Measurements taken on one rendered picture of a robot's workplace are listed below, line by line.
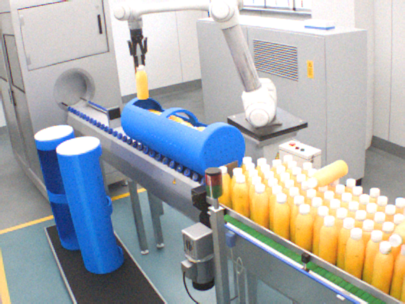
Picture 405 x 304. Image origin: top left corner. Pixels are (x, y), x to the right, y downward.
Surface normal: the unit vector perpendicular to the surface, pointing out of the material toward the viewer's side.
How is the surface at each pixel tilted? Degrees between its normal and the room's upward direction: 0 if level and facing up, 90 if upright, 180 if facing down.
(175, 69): 90
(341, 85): 90
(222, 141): 90
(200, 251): 90
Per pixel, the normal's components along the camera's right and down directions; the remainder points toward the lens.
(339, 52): 0.47, 0.29
